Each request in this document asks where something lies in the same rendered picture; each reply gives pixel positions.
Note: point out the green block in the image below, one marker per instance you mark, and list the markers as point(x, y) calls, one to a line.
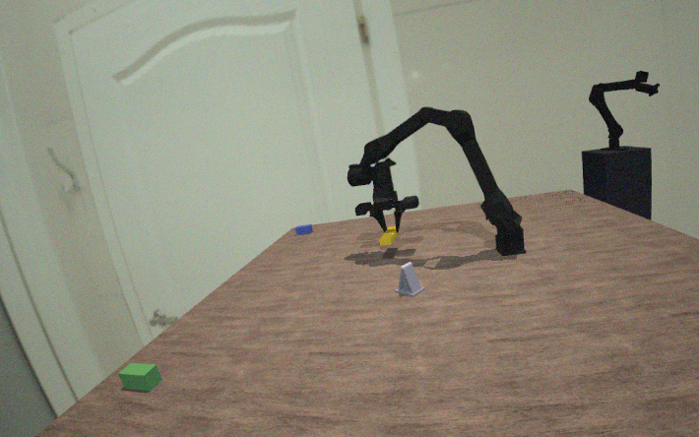
point(140, 376)

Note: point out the yellow bar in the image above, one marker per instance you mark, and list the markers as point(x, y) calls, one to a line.
point(389, 236)

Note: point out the small blue block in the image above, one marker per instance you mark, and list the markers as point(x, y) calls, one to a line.
point(303, 229)

